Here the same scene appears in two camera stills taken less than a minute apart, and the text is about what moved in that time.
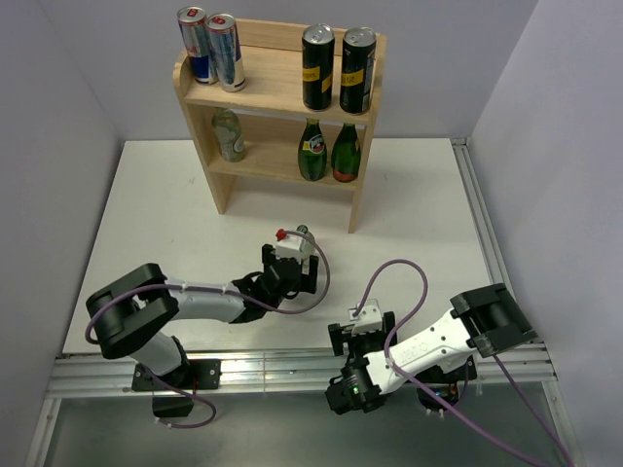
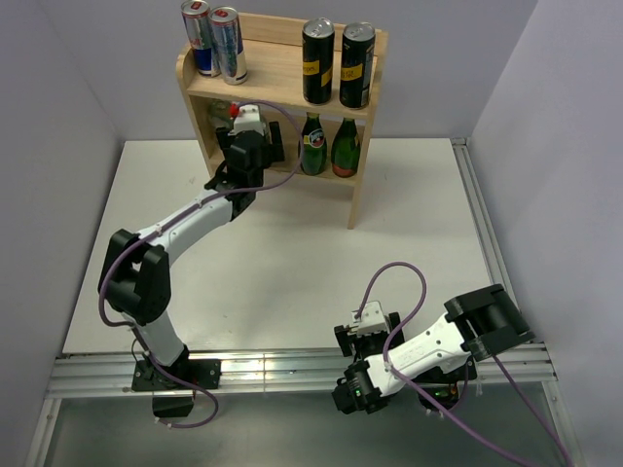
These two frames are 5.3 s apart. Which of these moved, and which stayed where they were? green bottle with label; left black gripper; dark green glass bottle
Moved: left black gripper
Stayed: green bottle with label; dark green glass bottle
